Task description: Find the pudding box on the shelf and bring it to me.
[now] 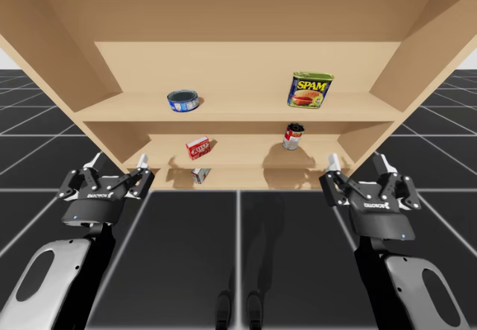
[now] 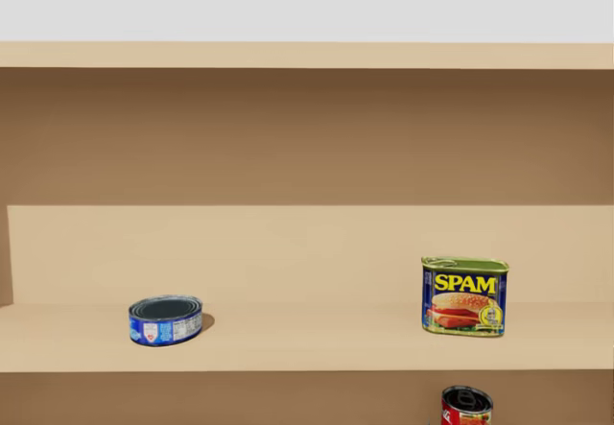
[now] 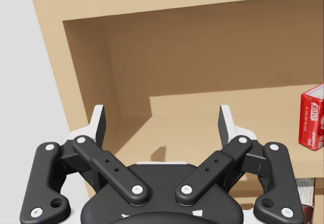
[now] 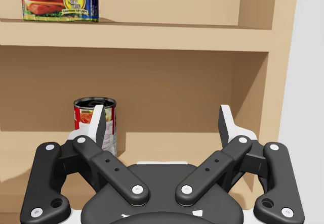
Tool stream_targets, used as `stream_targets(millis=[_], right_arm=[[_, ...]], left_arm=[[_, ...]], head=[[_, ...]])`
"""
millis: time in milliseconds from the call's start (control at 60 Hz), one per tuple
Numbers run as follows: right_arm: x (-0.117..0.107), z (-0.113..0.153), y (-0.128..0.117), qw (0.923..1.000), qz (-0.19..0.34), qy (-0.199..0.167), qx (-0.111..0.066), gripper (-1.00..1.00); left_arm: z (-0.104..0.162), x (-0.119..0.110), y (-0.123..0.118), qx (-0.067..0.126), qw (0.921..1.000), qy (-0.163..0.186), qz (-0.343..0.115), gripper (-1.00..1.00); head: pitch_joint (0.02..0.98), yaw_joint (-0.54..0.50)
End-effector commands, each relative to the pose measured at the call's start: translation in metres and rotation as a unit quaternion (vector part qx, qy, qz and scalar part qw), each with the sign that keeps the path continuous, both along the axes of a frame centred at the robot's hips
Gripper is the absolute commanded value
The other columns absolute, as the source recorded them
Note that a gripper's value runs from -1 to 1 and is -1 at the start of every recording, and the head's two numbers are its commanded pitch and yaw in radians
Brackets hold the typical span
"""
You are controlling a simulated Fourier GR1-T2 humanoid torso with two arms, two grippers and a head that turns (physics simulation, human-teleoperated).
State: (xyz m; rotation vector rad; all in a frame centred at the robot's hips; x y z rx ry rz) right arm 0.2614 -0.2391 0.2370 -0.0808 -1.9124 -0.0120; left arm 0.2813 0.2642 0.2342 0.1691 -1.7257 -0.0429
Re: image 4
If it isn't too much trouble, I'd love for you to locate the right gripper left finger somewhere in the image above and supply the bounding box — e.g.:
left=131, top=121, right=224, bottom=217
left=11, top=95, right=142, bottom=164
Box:
left=19, top=104, right=150, bottom=224

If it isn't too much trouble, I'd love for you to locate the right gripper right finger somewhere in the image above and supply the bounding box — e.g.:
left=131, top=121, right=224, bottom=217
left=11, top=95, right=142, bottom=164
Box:
left=175, top=104, right=305, bottom=224

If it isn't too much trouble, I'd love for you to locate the pale wooden shelf unit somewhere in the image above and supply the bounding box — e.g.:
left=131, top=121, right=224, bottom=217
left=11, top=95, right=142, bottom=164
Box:
left=0, top=0, right=300, bottom=213

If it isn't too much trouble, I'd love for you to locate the red and white can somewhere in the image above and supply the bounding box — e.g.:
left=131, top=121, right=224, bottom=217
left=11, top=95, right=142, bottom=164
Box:
left=73, top=97, right=117, bottom=158

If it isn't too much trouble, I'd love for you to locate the green and blue rectangular can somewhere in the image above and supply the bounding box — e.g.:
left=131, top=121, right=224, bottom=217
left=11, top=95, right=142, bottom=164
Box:
left=20, top=0, right=100, bottom=23

